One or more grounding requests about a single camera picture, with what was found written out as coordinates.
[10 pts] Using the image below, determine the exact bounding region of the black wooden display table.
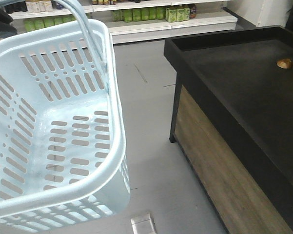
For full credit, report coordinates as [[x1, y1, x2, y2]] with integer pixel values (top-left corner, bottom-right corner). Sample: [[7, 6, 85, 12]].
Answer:
[[164, 26, 293, 234]]

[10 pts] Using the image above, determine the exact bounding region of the silver floor socket plate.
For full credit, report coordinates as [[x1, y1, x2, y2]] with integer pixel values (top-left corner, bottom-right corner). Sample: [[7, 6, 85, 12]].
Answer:
[[131, 213, 157, 234]]

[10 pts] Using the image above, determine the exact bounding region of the brown half shell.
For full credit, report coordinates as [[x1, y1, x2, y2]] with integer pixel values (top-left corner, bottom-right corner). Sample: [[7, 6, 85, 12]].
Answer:
[[276, 58, 292, 69]]

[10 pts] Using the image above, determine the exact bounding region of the light blue plastic basket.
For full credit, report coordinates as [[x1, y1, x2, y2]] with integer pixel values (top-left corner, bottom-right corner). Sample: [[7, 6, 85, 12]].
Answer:
[[0, 0, 130, 233]]

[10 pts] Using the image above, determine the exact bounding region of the white supermarket shelf unit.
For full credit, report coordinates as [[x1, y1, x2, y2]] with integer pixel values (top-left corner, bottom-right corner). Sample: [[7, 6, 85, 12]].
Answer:
[[4, 0, 239, 45]]

